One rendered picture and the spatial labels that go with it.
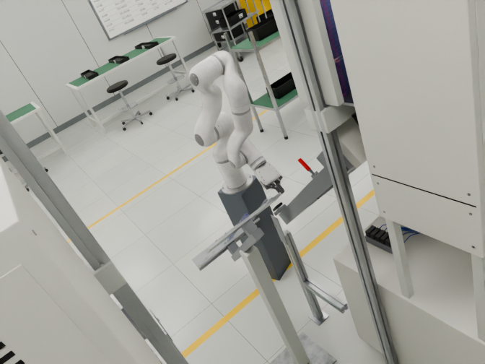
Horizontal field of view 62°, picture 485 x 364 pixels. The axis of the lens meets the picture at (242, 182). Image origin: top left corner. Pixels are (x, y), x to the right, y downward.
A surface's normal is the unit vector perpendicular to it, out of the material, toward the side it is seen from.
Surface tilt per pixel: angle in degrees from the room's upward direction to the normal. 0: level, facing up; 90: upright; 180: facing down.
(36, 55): 90
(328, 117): 90
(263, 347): 0
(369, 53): 90
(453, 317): 0
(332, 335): 0
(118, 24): 90
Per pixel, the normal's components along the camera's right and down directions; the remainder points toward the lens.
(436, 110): -0.76, 0.55
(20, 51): 0.54, 0.27
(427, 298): -0.34, -0.79
